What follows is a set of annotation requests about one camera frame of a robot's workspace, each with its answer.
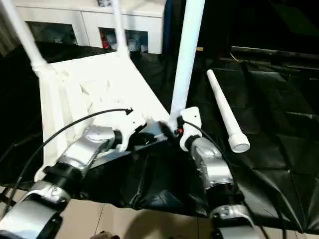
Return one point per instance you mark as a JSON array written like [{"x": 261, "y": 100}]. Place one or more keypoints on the white plastic table top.
[{"x": 99, "y": 79}]

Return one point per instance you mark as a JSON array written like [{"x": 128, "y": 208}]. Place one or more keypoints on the white plastic table leg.
[
  {"x": 120, "y": 30},
  {"x": 187, "y": 54},
  {"x": 25, "y": 37},
  {"x": 225, "y": 107}
]

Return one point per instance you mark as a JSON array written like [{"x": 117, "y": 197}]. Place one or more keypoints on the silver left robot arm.
[{"x": 82, "y": 147}]

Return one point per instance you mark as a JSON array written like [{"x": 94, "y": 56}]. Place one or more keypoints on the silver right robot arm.
[{"x": 211, "y": 159}]

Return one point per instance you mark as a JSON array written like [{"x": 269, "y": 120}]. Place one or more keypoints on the small white jar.
[{"x": 143, "y": 48}]

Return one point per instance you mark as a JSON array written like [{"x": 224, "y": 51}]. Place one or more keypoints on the black plastic mat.
[{"x": 274, "y": 112}]

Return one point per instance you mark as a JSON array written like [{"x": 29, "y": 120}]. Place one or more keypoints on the red box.
[{"x": 106, "y": 41}]

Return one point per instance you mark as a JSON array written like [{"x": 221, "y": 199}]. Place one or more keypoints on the black horizontal bar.
[{"x": 274, "y": 52}]

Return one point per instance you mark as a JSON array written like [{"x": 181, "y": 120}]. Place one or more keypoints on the white glass-door cabinet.
[{"x": 87, "y": 17}]

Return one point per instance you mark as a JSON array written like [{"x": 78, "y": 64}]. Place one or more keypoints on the dark furniture with brass label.
[{"x": 261, "y": 22}]

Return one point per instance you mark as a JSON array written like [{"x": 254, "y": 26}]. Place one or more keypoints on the dark patterned bundle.
[{"x": 104, "y": 2}]

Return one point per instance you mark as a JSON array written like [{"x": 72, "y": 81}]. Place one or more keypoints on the grey curtain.
[{"x": 8, "y": 35}]

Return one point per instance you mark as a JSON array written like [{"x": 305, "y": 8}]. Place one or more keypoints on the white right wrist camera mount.
[{"x": 190, "y": 122}]

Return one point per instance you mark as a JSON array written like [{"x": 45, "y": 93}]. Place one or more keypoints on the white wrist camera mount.
[
  {"x": 132, "y": 122},
  {"x": 190, "y": 122}
]

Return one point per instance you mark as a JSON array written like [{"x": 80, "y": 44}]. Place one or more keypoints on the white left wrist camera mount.
[{"x": 132, "y": 122}]

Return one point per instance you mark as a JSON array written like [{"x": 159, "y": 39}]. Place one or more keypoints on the black folding table frame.
[{"x": 7, "y": 196}]

